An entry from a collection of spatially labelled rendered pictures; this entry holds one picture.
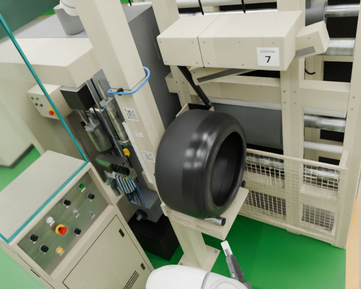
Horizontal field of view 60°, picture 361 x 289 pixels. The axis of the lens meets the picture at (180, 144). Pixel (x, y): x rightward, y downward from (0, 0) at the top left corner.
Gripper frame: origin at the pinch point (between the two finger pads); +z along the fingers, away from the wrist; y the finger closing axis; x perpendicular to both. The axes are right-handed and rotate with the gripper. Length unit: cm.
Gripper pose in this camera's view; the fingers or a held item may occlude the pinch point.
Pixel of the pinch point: (226, 249)
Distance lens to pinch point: 159.2
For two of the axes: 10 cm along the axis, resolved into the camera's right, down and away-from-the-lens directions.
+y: 4.6, 3.2, 8.3
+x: 8.3, -5.0, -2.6
